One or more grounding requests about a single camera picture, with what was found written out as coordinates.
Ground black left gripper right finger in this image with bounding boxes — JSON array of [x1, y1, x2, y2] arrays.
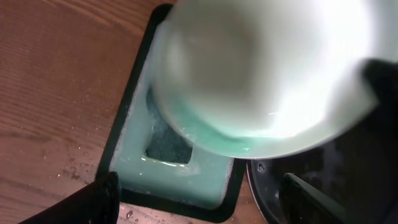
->
[[279, 173, 350, 224]]

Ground green yellow scrub sponge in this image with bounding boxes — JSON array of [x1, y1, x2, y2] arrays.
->
[[144, 88, 193, 165]]

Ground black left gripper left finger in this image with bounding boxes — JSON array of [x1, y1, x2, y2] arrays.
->
[[21, 172, 121, 224]]

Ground black rectangular soapy water tray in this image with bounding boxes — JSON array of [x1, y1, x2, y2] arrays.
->
[[95, 4, 246, 223]]

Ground round black serving tray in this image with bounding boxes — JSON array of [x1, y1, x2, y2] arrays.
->
[[247, 139, 397, 223]]

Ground mint green plate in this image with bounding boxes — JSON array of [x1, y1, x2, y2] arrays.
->
[[148, 0, 397, 159]]

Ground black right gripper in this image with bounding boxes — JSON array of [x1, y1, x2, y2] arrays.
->
[[363, 59, 397, 112]]

